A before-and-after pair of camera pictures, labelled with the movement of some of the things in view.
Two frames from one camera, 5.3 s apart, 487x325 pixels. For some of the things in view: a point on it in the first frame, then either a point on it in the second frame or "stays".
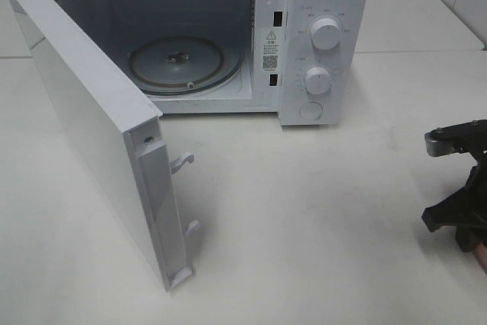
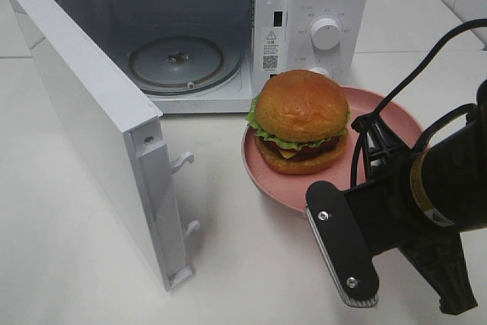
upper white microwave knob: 325,34 stays
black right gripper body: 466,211 to 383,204
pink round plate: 480,251 to 292,189
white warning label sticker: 272,49 stays
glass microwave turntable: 179,65 stays
